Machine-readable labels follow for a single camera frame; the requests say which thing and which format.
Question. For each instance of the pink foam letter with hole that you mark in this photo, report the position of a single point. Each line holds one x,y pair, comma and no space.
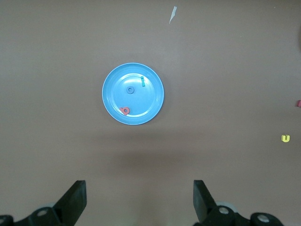
123,109

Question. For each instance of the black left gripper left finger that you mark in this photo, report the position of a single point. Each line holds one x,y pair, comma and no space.
70,202

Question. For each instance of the brown paper table cover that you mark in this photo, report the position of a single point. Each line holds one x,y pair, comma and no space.
47,117

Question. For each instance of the blue plastic plate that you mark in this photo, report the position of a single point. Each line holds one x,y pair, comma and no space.
145,106

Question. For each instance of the dark red foam letter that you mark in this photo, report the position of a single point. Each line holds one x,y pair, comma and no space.
299,103

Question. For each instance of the blue foam letter o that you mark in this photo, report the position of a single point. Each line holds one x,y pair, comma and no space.
127,90

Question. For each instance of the white paper scrap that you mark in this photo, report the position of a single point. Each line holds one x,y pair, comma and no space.
173,14

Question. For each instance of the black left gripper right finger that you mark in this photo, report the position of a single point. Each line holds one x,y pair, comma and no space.
204,207

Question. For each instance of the yellow foam letter u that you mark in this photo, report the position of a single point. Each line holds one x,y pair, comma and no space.
283,139

